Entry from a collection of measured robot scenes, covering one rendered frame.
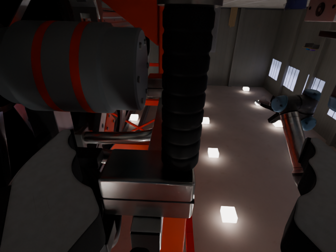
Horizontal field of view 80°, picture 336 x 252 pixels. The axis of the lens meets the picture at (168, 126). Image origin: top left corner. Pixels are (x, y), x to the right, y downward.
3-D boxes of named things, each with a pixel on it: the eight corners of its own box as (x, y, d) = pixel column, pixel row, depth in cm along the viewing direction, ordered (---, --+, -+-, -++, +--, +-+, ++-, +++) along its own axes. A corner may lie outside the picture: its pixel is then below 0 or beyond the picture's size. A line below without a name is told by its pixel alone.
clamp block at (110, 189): (95, 178, 18) (103, 218, 21) (196, 183, 18) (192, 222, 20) (111, 146, 23) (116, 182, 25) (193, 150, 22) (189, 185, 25)
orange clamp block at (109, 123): (78, 130, 58) (90, 137, 67) (105, 131, 58) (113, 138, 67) (82, 107, 60) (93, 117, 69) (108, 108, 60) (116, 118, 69)
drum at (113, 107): (-46, 19, 24) (-1, 124, 31) (134, 24, 23) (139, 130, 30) (30, 18, 36) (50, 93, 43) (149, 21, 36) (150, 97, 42)
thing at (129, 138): (71, 132, 40) (81, 173, 45) (168, 136, 40) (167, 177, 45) (101, 100, 56) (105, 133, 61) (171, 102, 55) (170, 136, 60)
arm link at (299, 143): (291, 204, 89) (265, 100, 100) (312, 201, 91) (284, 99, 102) (313, 208, 78) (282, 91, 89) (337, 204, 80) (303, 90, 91)
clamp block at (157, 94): (146, 77, 48) (147, 98, 50) (184, 79, 48) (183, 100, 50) (149, 72, 52) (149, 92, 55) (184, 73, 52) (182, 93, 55)
